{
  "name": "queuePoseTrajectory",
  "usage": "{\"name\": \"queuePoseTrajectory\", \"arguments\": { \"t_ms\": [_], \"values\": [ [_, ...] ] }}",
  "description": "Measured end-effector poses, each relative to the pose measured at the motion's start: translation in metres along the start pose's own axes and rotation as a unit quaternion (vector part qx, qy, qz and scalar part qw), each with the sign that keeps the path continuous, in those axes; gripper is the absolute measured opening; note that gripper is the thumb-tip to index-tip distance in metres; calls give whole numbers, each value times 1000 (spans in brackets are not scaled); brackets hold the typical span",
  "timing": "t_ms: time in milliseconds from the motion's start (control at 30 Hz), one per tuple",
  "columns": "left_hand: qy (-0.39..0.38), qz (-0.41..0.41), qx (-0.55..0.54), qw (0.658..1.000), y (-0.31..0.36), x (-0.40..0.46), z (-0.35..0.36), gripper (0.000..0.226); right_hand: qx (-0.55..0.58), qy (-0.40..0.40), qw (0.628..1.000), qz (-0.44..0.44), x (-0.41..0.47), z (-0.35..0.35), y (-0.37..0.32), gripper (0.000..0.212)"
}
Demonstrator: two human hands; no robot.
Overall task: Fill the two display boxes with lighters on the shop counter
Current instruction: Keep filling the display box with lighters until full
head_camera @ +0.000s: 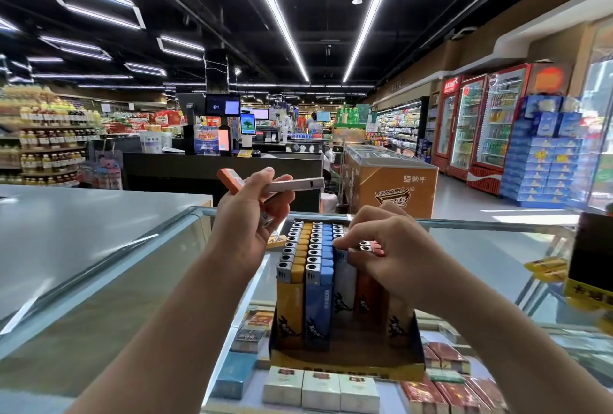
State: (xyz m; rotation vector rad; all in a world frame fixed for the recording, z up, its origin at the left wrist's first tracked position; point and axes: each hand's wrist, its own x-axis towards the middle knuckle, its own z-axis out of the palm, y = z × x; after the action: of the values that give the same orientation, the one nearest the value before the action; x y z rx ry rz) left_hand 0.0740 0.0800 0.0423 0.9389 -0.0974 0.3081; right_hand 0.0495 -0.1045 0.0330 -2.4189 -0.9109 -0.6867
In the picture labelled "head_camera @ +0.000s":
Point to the small checkout screen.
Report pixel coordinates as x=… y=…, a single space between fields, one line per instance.
x=248 y=123

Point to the hanging plastic bags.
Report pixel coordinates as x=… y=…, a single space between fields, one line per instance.
x=101 y=172

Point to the row of cigarette packs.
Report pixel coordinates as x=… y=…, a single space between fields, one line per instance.
x=316 y=390

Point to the black checkout counter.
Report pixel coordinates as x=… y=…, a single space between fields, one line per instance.
x=182 y=179

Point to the row of yellow lighters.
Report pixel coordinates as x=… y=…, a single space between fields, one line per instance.
x=289 y=318

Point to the blue yellow lighter display box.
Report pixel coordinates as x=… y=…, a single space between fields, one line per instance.
x=350 y=361

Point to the long ceiling light strip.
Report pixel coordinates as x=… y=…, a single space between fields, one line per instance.
x=372 y=14
x=275 y=14

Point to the blue poster screen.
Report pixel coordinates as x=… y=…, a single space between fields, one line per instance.
x=207 y=141

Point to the row of blue lighters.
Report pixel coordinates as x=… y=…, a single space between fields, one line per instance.
x=319 y=318

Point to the stack of blue cartons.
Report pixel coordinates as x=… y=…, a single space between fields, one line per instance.
x=541 y=155

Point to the grocery rack with bottles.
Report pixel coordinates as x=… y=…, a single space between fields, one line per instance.
x=48 y=136

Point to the brown cardboard carton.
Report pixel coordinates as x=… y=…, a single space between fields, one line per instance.
x=398 y=189

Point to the black checkout monitor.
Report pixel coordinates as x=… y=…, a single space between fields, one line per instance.
x=222 y=105

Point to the glass display case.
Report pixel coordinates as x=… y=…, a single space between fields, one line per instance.
x=479 y=256

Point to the glass entrance doors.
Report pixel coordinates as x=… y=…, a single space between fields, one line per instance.
x=599 y=117

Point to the row of red brown lighters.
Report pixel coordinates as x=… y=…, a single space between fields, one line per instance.
x=369 y=299

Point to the person's left hand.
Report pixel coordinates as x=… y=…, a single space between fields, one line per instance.
x=244 y=227

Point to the person's left forearm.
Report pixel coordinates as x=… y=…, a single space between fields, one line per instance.
x=158 y=347

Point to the orange round sign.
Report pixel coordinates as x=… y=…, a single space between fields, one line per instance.
x=550 y=79

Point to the row of tan lighters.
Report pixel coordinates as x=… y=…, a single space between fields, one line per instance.
x=400 y=325

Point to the row of grey white lighters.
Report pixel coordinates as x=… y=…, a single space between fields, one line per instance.
x=344 y=289

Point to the open refrigerated chiller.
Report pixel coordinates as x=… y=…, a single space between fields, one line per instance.
x=400 y=128

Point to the grey white patterned lighter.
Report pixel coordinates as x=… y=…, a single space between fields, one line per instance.
x=302 y=184

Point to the black yellow display box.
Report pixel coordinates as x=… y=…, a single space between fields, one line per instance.
x=592 y=251

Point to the red drink fridge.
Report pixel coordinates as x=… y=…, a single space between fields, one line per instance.
x=446 y=124
x=467 y=126
x=498 y=128

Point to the person's right hand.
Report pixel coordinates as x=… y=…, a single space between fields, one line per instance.
x=402 y=260

